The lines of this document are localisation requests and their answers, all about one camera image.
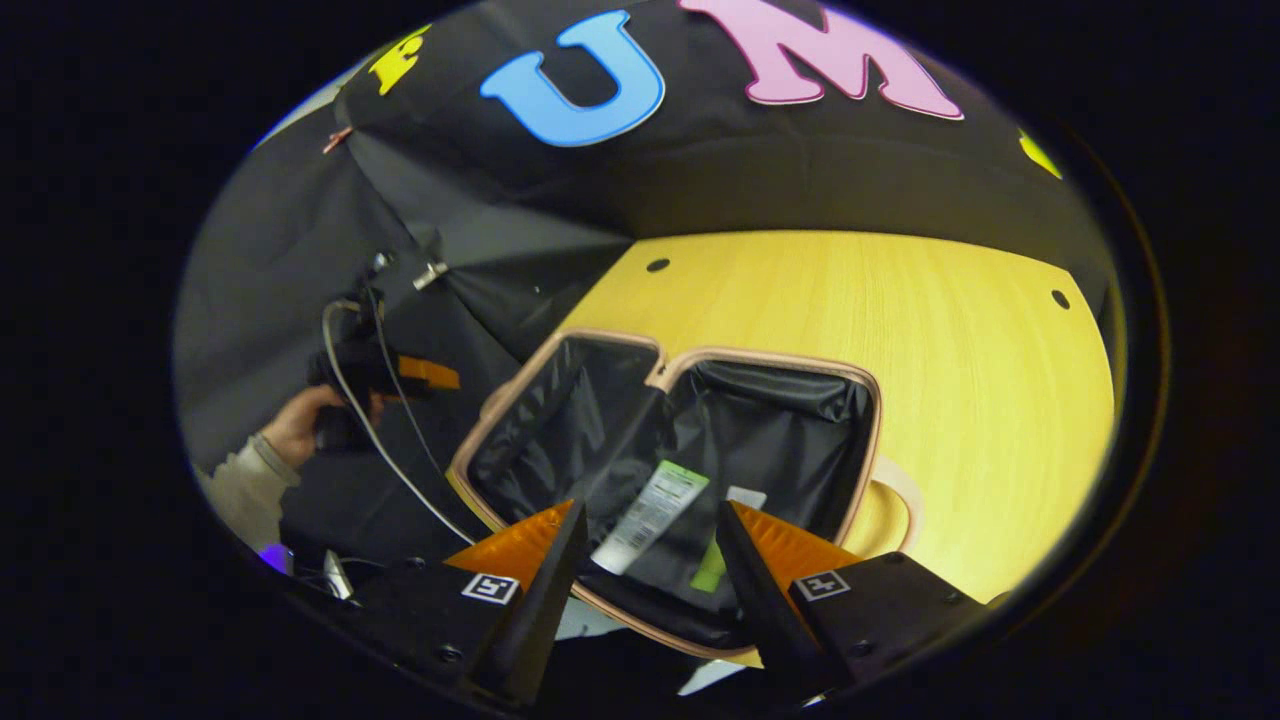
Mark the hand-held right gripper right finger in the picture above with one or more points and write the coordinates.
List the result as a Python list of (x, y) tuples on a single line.
[(765, 620)]

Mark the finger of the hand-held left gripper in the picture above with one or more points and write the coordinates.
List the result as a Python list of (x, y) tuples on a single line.
[(430, 374)]

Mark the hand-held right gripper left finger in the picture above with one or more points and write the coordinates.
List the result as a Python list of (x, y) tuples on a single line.
[(540, 620)]

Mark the pink suitcase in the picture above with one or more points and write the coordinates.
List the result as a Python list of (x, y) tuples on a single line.
[(780, 420)]

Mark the silver metal clip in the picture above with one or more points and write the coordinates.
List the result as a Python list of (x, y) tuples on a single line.
[(430, 273)]

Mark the red clip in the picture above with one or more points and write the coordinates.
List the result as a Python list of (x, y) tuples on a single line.
[(337, 140)]

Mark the black backdrop cloth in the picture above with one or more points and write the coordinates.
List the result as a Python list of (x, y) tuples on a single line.
[(700, 170)]

